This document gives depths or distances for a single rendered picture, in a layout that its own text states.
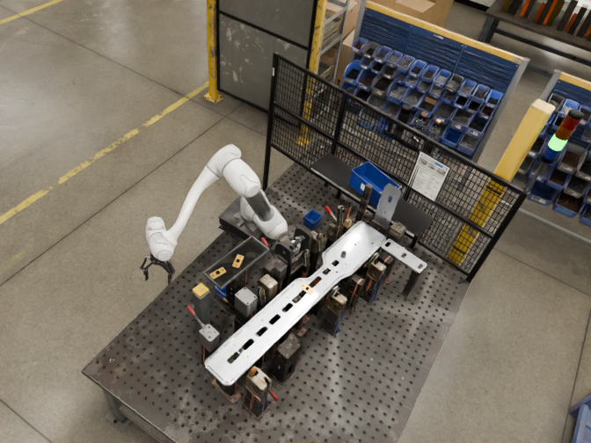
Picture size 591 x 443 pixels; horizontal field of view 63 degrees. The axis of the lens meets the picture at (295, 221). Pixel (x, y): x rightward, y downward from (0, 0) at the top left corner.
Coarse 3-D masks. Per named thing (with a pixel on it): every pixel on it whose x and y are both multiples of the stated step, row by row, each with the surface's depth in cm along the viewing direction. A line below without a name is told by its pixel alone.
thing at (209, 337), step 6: (204, 330) 245; (210, 330) 246; (216, 330) 246; (204, 336) 243; (210, 336) 244; (216, 336) 244; (204, 342) 248; (210, 342) 242; (216, 342) 249; (204, 348) 255; (210, 348) 247; (216, 348) 256; (204, 354) 260; (204, 360) 265; (204, 366) 269
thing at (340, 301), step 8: (336, 296) 275; (344, 296) 270; (328, 304) 277; (336, 304) 270; (344, 304) 269; (328, 312) 281; (336, 312) 275; (328, 320) 286; (336, 320) 281; (320, 328) 294; (328, 328) 290; (336, 328) 287
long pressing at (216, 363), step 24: (336, 240) 303; (360, 240) 305; (384, 240) 307; (360, 264) 293; (288, 288) 275; (312, 288) 277; (264, 312) 263; (288, 312) 264; (240, 336) 252; (264, 336) 253; (216, 360) 242; (240, 360) 243
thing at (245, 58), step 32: (224, 0) 466; (256, 0) 445; (288, 0) 426; (320, 0) 407; (224, 32) 489; (256, 32) 468; (288, 32) 447; (320, 32) 428; (224, 64) 516; (256, 64) 491; (288, 64) 470; (256, 96) 521
